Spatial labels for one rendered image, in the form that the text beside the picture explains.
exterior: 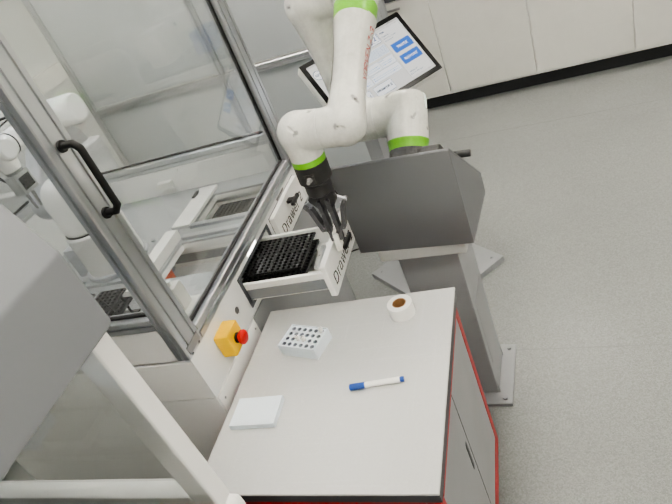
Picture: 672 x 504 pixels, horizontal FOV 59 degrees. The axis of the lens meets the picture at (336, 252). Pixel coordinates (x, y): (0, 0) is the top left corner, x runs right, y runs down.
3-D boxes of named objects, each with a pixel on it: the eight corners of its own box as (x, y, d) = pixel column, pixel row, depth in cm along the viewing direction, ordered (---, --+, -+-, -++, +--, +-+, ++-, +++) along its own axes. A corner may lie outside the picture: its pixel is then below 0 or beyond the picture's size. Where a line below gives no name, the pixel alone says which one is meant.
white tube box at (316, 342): (332, 337, 163) (327, 327, 161) (318, 360, 158) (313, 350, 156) (296, 333, 170) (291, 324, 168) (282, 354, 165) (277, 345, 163)
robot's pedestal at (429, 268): (516, 346, 238) (476, 189, 198) (513, 406, 216) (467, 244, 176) (444, 349, 251) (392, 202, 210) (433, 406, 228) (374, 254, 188)
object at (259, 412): (285, 398, 151) (282, 394, 150) (275, 427, 144) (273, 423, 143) (242, 402, 155) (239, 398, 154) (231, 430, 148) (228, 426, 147)
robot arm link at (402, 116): (390, 159, 193) (386, 103, 195) (435, 151, 186) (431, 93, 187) (373, 151, 182) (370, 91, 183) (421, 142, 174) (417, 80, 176)
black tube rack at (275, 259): (322, 247, 188) (315, 231, 185) (309, 283, 175) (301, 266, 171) (261, 257, 196) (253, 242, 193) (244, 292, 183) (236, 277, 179)
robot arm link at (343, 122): (342, 41, 162) (325, 13, 153) (381, 31, 157) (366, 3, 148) (330, 157, 150) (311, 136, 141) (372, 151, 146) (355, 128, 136)
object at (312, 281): (348, 236, 188) (341, 221, 185) (331, 289, 169) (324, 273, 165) (241, 255, 203) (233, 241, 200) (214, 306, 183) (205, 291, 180)
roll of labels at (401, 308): (406, 301, 165) (402, 290, 162) (420, 312, 159) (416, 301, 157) (386, 314, 163) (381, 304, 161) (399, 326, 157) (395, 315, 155)
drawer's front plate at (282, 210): (306, 198, 223) (295, 174, 218) (286, 244, 201) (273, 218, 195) (302, 199, 224) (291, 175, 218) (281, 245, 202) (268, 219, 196)
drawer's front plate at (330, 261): (355, 236, 190) (344, 208, 184) (337, 296, 168) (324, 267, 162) (350, 237, 190) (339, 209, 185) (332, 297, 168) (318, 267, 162)
